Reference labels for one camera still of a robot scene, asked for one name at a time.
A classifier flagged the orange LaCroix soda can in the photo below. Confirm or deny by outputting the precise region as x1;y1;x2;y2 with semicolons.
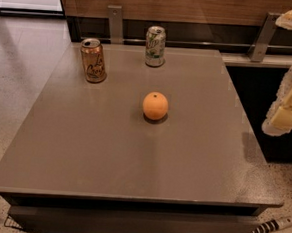
80;38;107;83

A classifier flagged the green and white soda can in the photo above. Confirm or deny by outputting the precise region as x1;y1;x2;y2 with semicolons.
145;26;166;67

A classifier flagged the orange fruit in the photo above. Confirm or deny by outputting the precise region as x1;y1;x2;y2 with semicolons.
142;92;169;120

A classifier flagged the grey low table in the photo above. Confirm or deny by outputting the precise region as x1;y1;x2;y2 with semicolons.
0;44;282;233

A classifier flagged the right metal bracket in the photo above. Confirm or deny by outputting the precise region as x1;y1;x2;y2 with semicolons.
248;13;279;62

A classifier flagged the metal bracket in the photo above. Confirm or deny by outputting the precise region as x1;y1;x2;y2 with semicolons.
107;5;124;45
248;13;279;62

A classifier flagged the striped cable sleeve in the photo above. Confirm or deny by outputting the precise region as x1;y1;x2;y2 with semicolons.
246;213;292;233

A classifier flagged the left metal bracket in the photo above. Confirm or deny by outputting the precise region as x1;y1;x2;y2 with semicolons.
107;5;124;45

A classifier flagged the wooden wall panel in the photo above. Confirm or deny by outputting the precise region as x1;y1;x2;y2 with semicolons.
62;0;292;26

